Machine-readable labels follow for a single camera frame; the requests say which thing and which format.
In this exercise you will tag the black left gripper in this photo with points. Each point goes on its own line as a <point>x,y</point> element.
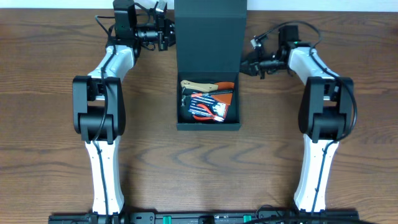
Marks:
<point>163,35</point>

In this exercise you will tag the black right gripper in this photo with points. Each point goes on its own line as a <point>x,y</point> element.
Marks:
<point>255,65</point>

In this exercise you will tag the orange scraper with wooden handle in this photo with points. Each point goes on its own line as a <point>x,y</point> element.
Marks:
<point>207,87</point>

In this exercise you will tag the dark green box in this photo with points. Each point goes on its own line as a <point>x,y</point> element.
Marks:
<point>209,45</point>

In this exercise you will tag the clear blue screwdriver set case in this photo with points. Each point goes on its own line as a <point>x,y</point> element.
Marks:
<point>217,107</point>

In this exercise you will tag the red handled small pliers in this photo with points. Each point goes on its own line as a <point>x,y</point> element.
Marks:
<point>203,113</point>

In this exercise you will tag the small metal hammer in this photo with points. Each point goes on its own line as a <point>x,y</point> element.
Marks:
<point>184,96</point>

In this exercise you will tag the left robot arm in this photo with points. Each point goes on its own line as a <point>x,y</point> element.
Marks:
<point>99,115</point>

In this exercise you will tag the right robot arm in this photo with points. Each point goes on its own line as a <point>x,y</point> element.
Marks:
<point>327,115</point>

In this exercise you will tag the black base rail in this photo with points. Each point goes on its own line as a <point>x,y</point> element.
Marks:
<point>129,216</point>

